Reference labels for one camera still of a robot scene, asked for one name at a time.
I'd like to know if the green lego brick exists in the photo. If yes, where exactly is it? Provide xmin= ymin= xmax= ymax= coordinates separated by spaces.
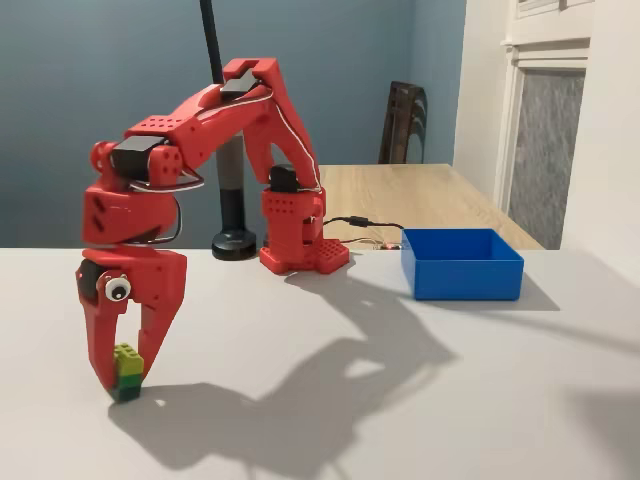
xmin=110 ymin=341 xmax=146 ymax=404

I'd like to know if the blue plastic bin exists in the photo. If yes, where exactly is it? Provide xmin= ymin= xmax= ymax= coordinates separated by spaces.
xmin=400 ymin=227 xmax=526 ymax=303

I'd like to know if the white googly eye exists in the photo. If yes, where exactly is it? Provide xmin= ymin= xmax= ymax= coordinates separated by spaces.
xmin=103 ymin=275 xmax=133 ymax=303

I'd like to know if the black gooseneck stand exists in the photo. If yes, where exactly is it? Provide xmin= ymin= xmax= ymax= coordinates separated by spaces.
xmin=199 ymin=0 xmax=259 ymax=262

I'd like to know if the light wooden table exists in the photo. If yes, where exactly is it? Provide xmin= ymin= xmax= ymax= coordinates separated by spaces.
xmin=316 ymin=163 xmax=547 ymax=251

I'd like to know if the dark wooden chair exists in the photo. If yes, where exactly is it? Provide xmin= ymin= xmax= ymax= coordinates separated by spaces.
xmin=377 ymin=80 xmax=431 ymax=166

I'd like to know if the black white servo cable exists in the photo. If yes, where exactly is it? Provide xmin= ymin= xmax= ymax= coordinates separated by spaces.
xmin=130 ymin=168 xmax=206 ymax=247

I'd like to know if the black power cable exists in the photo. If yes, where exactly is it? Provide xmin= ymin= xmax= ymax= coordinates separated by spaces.
xmin=322 ymin=215 xmax=407 ymax=235

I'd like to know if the white window frame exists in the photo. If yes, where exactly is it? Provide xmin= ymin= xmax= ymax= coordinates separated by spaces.
xmin=491 ymin=0 xmax=594 ymax=251

